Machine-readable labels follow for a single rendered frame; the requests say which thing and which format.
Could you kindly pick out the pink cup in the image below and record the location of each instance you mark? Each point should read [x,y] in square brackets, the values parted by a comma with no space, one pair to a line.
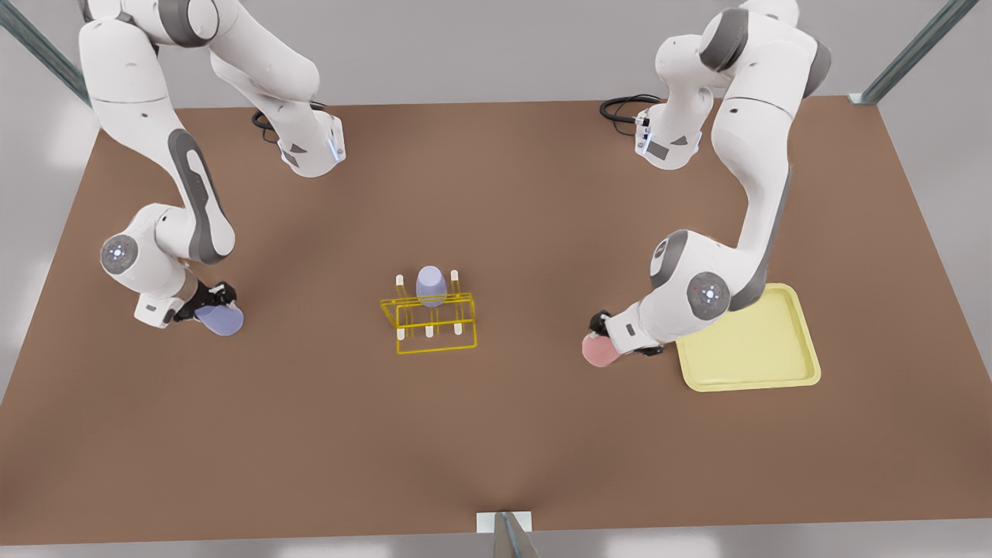
[600,350]

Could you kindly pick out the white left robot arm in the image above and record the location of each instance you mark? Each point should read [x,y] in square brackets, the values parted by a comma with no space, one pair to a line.
[756,139]

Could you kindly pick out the lavender cup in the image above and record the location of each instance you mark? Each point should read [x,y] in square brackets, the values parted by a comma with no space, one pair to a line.
[220,318]
[431,284]

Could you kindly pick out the silver frame post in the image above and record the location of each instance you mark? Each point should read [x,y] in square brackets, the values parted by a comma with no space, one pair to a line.
[911,53]
[43,48]
[509,535]

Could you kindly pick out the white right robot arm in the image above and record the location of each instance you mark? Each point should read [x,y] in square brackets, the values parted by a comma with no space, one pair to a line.
[133,101]

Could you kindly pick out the pale yellow tray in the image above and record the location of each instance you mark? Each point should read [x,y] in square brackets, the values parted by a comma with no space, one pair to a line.
[750,341]

